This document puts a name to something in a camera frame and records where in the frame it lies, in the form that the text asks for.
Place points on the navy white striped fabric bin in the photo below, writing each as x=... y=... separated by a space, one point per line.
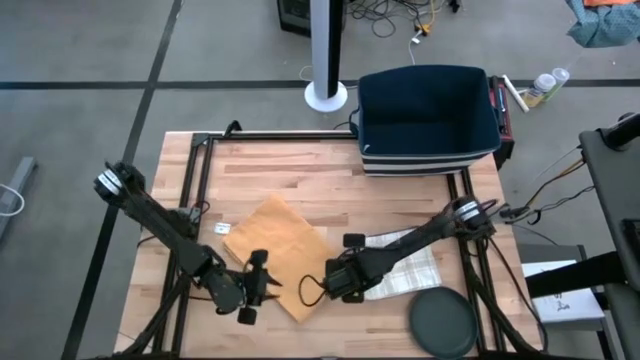
x=425 y=110

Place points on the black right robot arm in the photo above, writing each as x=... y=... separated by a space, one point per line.
x=415 y=240

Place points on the white tube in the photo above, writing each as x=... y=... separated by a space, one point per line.
x=515 y=94

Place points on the teal patterned cloth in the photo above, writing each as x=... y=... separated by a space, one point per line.
x=610 y=27

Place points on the black aluminium crossbar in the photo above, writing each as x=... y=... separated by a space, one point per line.
x=300 y=135

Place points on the red black tool case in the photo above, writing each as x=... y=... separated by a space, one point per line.
x=505 y=120

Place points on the black frame clamp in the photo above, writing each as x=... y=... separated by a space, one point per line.
x=232 y=127

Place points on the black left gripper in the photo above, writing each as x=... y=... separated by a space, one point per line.
x=257 y=290

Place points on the dark green round plate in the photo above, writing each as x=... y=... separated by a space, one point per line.
x=445 y=322

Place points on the black cylindrical post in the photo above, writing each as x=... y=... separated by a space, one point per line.
x=620 y=134

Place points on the green bottle white cap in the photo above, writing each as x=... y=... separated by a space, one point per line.
x=560 y=77

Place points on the white paper box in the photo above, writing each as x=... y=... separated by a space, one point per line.
x=570 y=310

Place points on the yellow label bottle white cap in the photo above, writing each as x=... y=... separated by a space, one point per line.
x=540 y=90

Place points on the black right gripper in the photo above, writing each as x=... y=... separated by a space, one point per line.
x=350 y=277

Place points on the white towel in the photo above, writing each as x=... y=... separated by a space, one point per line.
x=415 y=272

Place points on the orange towel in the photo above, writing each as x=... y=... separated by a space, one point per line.
x=280 y=240

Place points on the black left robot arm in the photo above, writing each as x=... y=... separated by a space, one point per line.
x=165 y=230

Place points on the grey desk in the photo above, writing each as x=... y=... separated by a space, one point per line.
x=612 y=200

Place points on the white handwritten paper label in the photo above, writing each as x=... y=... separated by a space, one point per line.
x=222 y=228

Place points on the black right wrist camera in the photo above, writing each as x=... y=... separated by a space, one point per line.
x=353 y=299

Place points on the black diagonal bar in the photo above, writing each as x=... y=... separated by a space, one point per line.
x=575 y=275

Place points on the grey metal beam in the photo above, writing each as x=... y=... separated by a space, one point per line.
x=22 y=180

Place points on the silver black tower fan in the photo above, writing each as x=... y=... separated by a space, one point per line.
x=325 y=50

